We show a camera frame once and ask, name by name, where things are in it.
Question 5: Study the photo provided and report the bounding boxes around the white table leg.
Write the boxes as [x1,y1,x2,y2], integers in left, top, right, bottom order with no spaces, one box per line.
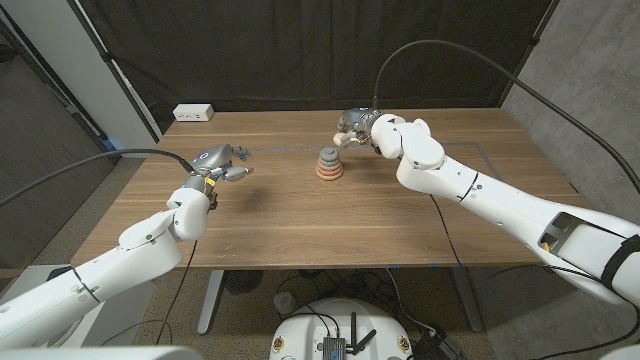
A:
[196,269,226,336]

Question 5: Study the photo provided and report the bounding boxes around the black round floor fan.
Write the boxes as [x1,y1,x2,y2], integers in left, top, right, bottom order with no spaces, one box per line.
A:
[223,269,264,295]

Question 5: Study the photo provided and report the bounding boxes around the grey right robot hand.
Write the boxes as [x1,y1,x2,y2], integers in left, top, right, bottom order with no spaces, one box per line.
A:
[333,107,386,150]

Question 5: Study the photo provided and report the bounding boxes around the thin black left wrist wire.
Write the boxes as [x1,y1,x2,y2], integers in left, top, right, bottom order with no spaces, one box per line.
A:
[99,239,199,347]

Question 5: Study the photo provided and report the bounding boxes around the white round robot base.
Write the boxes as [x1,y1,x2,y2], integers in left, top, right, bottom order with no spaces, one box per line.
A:
[269,298,415,360]

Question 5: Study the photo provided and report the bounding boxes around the grey round floor puck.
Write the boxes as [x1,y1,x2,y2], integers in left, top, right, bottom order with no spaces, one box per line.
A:
[273,291,297,315]

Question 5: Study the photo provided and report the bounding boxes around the black tangled floor cables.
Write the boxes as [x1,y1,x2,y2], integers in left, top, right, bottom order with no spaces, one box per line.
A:
[274,269,401,321]

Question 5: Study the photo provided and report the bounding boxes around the thin black right wrist wire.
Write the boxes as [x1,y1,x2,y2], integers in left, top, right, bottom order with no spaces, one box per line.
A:
[429,194,601,281]

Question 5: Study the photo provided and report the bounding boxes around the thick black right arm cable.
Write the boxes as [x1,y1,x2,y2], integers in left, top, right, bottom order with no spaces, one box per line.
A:
[372,39,640,194]

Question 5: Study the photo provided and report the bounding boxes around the black power adapter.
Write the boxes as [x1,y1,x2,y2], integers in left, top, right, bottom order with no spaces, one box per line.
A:
[412,328,464,360]

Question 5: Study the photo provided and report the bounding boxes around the grey table leg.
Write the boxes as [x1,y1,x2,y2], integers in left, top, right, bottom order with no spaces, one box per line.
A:
[451,267,485,334]

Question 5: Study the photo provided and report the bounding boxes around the grey antenna radio module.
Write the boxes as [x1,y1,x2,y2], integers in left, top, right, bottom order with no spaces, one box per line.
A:
[322,312,378,360]

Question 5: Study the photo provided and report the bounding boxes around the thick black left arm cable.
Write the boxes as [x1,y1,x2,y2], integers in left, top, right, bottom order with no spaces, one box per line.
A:
[0,148,195,207]

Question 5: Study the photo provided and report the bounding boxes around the thin black wrist wire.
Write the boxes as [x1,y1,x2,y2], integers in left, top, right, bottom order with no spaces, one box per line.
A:
[429,194,601,281]
[99,239,199,347]

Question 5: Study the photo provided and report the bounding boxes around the white power strip box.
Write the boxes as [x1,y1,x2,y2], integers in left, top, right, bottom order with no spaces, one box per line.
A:
[172,103,215,123]

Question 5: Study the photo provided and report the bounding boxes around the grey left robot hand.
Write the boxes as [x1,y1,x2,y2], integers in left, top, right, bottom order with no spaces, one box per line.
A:
[187,143,254,184]

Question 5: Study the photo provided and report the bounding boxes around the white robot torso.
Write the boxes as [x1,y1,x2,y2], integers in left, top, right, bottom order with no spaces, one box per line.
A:
[0,345,204,360]

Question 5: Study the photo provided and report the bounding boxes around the black fabric backdrop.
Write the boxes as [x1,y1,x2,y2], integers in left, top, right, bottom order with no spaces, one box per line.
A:
[77,0,556,132]

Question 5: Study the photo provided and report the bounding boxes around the black backdrop stand pole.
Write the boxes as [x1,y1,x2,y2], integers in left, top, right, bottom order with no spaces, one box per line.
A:
[497,0,561,109]
[66,0,164,142]

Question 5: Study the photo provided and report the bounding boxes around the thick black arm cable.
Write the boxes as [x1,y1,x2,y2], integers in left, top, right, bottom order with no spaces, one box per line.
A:
[372,39,640,194]
[0,148,195,207]

